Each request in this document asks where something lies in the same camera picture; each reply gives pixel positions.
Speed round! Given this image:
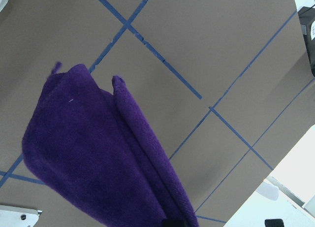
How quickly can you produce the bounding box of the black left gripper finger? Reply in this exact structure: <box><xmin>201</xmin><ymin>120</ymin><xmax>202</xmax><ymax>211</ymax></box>
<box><xmin>161</xmin><ymin>219</ymin><xmax>188</xmax><ymax>227</ymax></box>

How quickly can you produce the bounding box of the purple towel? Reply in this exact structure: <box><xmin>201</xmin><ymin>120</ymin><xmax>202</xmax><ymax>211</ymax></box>
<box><xmin>22</xmin><ymin>63</ymin><xmax>198</xmax><ymax>227</ymax></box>

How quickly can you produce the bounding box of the small black box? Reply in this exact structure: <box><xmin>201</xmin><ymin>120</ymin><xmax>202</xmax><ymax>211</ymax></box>
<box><xmin>298</xmin><ymin>6</ymin><xmax>315</xmax><ymax>76</ymax></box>

